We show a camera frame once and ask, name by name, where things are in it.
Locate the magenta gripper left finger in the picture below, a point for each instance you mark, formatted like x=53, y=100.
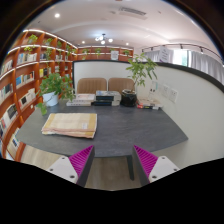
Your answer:
x=74, y=168

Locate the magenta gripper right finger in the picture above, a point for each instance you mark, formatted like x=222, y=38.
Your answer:
x=150, y=167

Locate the folded beige yellow towel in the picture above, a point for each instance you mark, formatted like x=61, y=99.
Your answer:
x=71, y=124

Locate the stack of white books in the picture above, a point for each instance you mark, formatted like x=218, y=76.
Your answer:
x=82, y=100

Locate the stack of dark books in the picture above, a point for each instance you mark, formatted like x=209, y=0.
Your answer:
x=107, y=98

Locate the potted green plant white pot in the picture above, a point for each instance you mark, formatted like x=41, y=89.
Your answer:
x=55, y=85

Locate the right tan chair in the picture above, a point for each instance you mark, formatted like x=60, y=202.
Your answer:
x=119, y=84

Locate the tall plant in black pot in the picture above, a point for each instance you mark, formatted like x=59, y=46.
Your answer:
x=140, y=67

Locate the orange wooden bookshelf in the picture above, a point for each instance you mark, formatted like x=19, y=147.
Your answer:
x=33, y=55

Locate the white sign on partition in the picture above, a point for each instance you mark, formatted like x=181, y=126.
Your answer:
x=164, y=54

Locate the white grey curtain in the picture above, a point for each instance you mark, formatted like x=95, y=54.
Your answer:
x=194, y=60

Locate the ceiling lamp cluster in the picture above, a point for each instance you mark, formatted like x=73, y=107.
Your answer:
x=103, y=39

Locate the books near wall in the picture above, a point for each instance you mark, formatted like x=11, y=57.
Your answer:
x=149, y=104

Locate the white wall socket panel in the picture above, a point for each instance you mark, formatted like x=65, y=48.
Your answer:
x=173, y=95

